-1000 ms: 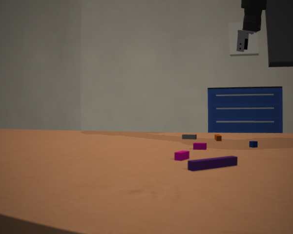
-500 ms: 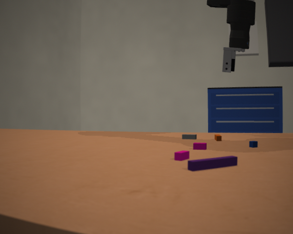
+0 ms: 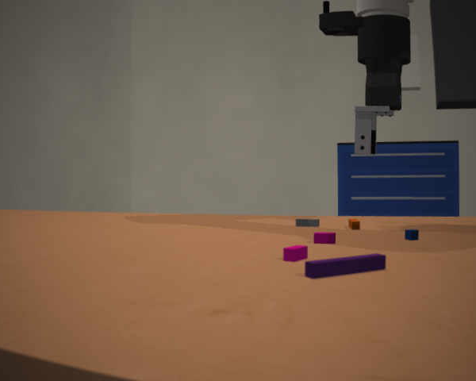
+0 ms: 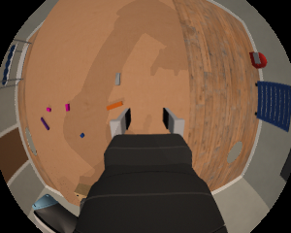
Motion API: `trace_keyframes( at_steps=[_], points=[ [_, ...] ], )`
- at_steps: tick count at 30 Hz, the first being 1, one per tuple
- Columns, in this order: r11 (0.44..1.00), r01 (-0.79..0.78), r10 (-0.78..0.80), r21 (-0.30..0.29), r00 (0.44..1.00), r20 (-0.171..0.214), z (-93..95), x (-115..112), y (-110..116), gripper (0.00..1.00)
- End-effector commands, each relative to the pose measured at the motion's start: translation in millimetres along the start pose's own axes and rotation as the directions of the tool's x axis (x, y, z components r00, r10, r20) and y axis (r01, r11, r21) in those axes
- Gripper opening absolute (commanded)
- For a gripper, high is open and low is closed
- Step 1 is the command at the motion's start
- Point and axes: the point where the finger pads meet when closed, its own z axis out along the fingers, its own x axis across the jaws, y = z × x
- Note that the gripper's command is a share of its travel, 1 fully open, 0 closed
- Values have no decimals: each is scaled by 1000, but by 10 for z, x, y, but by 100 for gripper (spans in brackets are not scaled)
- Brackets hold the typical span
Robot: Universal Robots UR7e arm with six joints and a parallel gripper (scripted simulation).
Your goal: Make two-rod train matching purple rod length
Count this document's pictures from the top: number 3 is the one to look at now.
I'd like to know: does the dark purple rod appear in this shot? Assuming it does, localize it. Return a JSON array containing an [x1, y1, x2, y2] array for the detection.
[[305, 254, 386, 279]]

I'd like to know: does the orange rod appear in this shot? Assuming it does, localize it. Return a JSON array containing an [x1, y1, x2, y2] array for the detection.
[[349, 219, 360, 229]]

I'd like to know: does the small dark blue cube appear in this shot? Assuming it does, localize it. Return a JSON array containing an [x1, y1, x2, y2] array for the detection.
[[405, 229, 419, 241]]

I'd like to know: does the grey rod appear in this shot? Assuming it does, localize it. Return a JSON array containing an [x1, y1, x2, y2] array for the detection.
[[296, 218, 320, 227]]

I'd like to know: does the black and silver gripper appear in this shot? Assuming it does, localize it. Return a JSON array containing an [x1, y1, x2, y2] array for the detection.
[[319, 0, 414, 155]]

